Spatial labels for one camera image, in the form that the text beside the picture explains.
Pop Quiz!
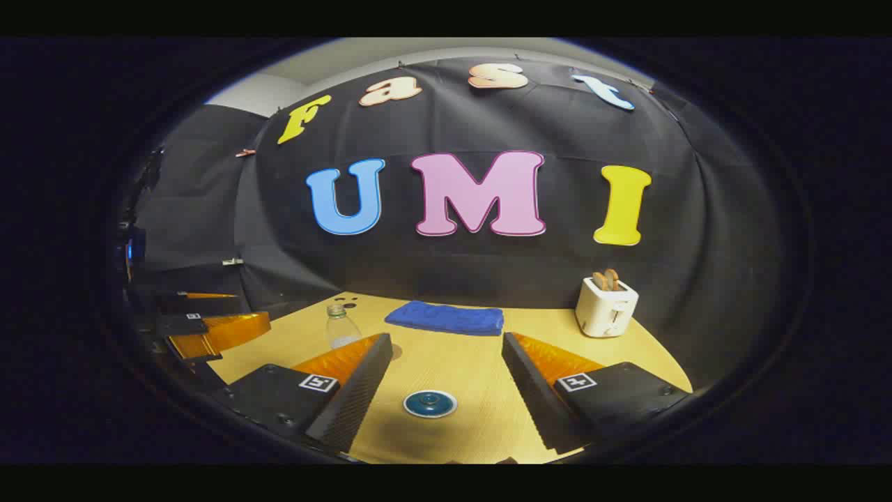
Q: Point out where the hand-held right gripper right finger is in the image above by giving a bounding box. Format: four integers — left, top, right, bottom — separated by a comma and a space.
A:
502, 332, 692, 455

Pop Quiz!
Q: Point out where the blue folded towel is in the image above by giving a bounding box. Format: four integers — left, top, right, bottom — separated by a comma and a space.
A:
385, 301, 505, 337

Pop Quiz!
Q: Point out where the clear plastic water bottle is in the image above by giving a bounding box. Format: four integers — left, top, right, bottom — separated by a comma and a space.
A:
325, 303, 363, 349

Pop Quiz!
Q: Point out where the white teacup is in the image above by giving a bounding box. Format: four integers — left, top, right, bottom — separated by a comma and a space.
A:
403, 389, 459, 419

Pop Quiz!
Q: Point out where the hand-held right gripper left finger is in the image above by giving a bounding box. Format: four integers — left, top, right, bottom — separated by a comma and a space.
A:
213, 333, 393, 454

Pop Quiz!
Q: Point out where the black backdrop cloth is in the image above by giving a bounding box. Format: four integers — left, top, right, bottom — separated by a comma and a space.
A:
132, 56, 788, 391

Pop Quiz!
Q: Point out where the white toaster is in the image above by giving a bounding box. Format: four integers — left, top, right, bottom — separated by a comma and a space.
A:
576, 277, 640, 339

